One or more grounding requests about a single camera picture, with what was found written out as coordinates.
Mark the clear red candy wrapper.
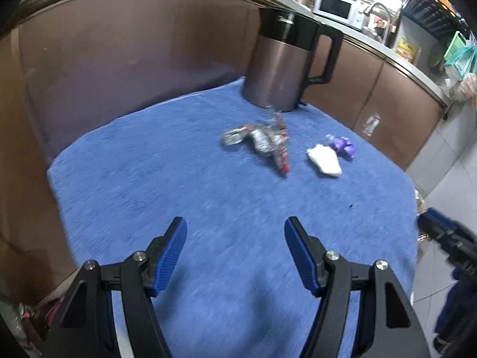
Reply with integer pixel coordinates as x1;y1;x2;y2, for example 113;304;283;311
267;107;292;177

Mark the steel electric kettle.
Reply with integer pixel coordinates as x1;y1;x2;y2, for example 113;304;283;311
242;7;344;113

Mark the blue towel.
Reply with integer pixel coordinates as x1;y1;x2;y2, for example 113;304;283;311
47;76;420;358

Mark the purple candy wrapper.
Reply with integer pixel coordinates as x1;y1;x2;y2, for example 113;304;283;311
326;134;357;160

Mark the round waste bin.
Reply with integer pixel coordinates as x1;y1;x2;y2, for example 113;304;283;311
414;189;428;249

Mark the yellow bottle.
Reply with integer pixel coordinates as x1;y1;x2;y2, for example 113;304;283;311
394;37;419;64

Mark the steel kitchen faucet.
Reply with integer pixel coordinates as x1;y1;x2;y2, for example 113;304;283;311
363;2;393;44

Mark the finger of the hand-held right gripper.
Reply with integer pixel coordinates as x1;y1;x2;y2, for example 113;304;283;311
416;207;463;249

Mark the green plastic hanger item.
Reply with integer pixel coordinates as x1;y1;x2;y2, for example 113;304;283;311
443;31;476;80

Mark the person's right hand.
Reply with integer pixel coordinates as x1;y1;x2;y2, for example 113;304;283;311
434;277;477;348

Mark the white tissue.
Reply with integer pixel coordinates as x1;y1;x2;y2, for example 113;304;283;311
306;143;343;177

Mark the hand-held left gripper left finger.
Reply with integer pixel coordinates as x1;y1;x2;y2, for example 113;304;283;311
47;216;188;358

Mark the white microwave oven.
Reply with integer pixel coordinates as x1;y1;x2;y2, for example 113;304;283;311
312;0;365;31

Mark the black wall rack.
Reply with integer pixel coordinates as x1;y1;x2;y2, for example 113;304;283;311
400;0;471;38

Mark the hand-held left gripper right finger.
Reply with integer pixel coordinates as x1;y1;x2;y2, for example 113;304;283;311
284;216;431;358

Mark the silver foil wrapper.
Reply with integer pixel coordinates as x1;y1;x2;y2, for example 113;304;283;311
222;124;258;147

